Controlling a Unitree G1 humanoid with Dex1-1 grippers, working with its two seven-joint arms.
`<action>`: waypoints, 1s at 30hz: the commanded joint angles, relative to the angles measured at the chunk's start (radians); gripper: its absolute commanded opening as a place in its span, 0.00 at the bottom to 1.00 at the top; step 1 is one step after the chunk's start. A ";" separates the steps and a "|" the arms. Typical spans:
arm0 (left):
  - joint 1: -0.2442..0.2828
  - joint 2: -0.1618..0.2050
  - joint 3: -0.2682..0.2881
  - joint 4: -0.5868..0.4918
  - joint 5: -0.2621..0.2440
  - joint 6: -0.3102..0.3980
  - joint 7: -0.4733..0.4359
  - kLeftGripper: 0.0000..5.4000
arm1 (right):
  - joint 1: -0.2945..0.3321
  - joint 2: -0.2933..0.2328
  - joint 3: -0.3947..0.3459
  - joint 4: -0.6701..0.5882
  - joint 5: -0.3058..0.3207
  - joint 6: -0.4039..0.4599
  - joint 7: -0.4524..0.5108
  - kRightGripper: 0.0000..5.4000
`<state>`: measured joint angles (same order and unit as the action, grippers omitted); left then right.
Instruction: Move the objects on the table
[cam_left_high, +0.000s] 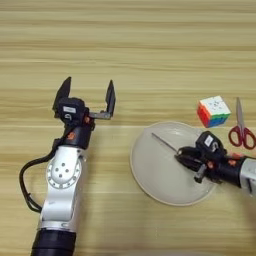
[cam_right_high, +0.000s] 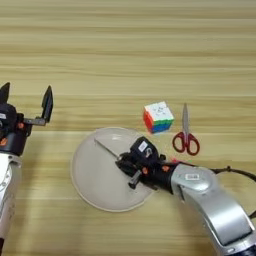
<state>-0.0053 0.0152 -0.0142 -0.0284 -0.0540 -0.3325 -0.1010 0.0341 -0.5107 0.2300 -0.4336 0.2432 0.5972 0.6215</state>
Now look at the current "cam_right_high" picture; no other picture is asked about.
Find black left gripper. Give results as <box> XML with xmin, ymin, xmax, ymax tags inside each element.
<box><xmin>0</xmin><ymin>81</ymin><xmax>55</xmax><ymax>157</ymax></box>

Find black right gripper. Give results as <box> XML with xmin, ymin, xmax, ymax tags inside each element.
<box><xmin>114</xmin><ymin>151</ymin><xmax>178</xmax><ymax>195</ymax></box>

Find screwdriver with amber handle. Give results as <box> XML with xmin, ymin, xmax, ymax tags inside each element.
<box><xmin>93</xmin><ymin>137</ymin><xmax>122</xmax><ymax>160</ymax></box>

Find multicolour puzzle cube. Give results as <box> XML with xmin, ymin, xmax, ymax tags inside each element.
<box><xmin>143</xmin><ymin>101</ymin><xmax>175</xmax><ymax>135</ymax></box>

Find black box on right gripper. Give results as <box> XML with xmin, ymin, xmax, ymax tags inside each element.
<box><xmin>129</xmin><ymin>135</ymin><xmax>160</xmax><ymax>165</ymax></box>

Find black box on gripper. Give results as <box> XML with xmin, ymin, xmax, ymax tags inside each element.
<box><xmin>0</xmin><ymin>103</ymin><xmax>19</xmax><ymax>132</ymax></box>
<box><xmin>129</xmin><ymin>135</ymin><xmax>160</xmax><ymax>165</ymax></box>

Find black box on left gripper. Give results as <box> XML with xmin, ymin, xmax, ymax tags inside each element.
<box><xmin>0</xmin><ymin>103</ymin><xmax>19</xmax><ymax>132</ymax></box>

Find round beige plate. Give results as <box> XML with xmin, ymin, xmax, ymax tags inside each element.
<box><xmin>70</xmin><ymin>126</ymin><xmax>158</xmax><ymax>213</ymax></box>

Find red-handled scissors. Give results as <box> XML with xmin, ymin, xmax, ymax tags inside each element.
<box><xmin>171</xmin><ymin>102</ymin><xmax>201</xmax><ymax>157</ymax></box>

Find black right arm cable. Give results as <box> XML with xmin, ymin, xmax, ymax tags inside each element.
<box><xmin>211</xmin><ymin>165</ymin><xmax>256</xmax><ymax>220</ymax></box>

